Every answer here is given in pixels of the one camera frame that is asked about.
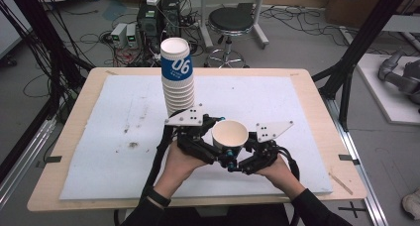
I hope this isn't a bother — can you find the aluminium rail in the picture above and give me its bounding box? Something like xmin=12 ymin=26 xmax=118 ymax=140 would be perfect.
xmin=324 ymin=96 xmax=391 ymax=226
xmin=0 ymin=116 xmax=57 ymax=209

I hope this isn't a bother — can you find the person's left hand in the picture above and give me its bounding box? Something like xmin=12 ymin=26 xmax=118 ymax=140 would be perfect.
xmin=154 ymin=141 xmax=210 ymax=196

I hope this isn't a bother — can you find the blue banded paper cup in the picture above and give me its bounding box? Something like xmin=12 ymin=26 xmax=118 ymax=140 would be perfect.
xmin=159 ymin=37 xmax=194 ymax=82

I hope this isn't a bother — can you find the black metal stand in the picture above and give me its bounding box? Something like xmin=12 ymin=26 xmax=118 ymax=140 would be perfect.
xmin=0 ymin=0 xmax=97 ymax=184
xmin=311 ymin=0 xmax=415 ymax=132

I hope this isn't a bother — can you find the person's right hand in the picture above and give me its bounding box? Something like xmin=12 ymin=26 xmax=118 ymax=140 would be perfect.
xmin=257 ymin=156 xmax=307 ymax=201

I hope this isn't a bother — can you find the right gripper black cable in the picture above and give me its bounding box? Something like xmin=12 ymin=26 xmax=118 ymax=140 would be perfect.
xmin=277 ymin=146 xmax=302 ymax=226

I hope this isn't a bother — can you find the cardboard box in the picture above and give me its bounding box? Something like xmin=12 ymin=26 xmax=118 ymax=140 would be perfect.
xmin=324 ymin=0 xmax=385 ymax=20

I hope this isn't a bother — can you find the black round stool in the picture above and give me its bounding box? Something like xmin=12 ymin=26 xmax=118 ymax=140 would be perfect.
xmin=204 ymin=7 xmax=256 ymax=69

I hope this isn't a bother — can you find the person's white shoe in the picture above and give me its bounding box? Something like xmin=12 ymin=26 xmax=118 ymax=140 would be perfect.
xmin=401 ymin=186 xmax=420 ymax=221

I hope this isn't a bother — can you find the black wristband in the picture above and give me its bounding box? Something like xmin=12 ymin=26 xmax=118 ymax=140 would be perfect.
xmin=145 ymin=186 xmax=172 ymax=208

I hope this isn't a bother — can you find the white platform board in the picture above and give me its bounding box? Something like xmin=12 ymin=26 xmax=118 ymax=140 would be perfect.
xmin=356 ymin=52 xmax=420 ymax=127

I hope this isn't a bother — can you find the white foam mat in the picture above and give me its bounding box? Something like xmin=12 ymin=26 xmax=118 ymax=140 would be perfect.
xmin=58 ymin=74 xmax=334 ymax=201

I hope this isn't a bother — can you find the stack of white paper cups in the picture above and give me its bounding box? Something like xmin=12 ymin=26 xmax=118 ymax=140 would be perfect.
xmin=161 ymin=74 xmax=196 ymax=119

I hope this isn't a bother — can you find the single white paper cup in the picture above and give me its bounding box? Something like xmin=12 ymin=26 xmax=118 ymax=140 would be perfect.
xmin=211 ymin=120 xmax=250 ymax=152

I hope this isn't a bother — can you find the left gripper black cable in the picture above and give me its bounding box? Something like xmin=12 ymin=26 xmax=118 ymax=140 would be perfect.
xmin=140 ymin=124 xmax=175 ymax=204

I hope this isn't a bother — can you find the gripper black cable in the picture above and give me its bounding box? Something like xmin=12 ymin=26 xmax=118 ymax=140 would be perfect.
xmin=277 ymin=146 xmax=302 ymax=226
xmin=140 ymin=124 xmax=175 ymax=204

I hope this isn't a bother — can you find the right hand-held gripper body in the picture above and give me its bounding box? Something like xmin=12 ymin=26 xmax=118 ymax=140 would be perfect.
xmin=239 ymin=120 xmax=295 ymax=176

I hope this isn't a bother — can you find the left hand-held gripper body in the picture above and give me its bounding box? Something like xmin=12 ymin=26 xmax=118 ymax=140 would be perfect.
xmin=164 ymin=103 xmax=220 ymax=165

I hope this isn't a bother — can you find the black computer tower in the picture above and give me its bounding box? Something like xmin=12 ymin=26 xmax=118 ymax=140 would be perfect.
xmin=161 ymin=0 xmax=182 ymax=40
xmin=136 ymin=4 xmax=165 ymax=54

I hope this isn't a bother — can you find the white power supply box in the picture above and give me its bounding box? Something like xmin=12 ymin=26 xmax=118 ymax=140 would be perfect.
xmin=110 ymin=22 xmax=129 ymax=50
xmin=126 ymin=22 xmax=139 ymax=50

